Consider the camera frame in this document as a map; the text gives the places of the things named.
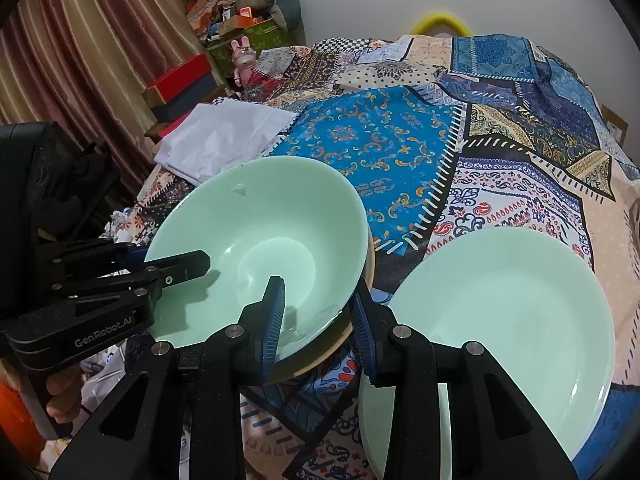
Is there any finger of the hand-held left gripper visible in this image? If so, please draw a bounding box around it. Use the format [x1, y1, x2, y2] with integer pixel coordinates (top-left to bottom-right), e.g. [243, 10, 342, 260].
[50, 249, 211, 308]
[35, 239, 147, 273]

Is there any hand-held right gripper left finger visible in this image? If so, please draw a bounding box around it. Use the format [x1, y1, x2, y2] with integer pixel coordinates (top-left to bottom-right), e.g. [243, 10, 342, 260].
[50, 275, 288, 480]

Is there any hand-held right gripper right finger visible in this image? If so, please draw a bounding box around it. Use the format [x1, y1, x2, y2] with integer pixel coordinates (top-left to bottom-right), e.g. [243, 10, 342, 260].
[350, 290, 581, 480]

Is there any green bowl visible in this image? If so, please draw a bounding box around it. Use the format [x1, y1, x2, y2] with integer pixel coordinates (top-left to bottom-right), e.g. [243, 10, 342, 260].
[144, 156, 371, 363]

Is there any green plate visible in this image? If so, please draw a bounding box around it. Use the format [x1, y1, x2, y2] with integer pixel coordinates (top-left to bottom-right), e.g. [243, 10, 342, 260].
[370, 229, 617, 466]

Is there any person's left hand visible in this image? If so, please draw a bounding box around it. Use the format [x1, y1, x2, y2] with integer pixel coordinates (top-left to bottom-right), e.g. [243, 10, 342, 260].
[45, 360, 85, 425]

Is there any pile of plastic bags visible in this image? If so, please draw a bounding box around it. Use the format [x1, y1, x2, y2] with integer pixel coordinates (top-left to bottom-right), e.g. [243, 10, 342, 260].
[50, 210, 161, 461]

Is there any orange container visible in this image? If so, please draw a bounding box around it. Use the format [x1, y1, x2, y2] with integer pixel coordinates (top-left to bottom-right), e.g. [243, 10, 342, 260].
[0, 380, 48, 463]

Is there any white cloth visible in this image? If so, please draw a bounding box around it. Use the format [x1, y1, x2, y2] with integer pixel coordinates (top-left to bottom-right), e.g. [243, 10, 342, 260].
[154, 97, 299, 186]

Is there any dark grey box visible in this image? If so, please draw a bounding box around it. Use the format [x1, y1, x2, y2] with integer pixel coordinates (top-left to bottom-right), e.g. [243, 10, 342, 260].
[150, 77, 222, 122]

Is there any red box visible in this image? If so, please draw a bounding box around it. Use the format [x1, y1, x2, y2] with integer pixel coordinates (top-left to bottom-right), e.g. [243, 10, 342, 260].
[144, 54, 213, 105]

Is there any patchwork printed blanket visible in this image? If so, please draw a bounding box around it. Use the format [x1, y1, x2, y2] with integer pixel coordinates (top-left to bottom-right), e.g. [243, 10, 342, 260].
[100, 34, 640, 480]

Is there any striped brown curtain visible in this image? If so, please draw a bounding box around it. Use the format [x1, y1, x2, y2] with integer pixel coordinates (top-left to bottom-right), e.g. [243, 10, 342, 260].
[0, 0, 223, 196]

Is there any pink bunny toy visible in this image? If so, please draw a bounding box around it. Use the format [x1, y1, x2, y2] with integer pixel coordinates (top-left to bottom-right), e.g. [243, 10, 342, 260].
[230, 38, 259, 86]

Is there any pile of small boxes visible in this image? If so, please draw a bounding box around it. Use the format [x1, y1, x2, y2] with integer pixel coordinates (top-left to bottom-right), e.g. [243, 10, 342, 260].
[186, 0, 273, 43]

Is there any grey-green cushion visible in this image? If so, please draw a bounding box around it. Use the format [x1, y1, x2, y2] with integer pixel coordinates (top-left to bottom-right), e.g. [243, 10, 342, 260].
[235, 0, 304, 32]

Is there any cardboard box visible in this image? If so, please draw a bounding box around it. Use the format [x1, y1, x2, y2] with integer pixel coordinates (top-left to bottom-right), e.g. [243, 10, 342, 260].
[600, 104, 629, 142]

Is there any yellow ring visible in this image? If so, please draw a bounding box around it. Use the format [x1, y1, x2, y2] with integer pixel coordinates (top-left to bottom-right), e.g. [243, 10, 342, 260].
[409, 14, 474, 39]

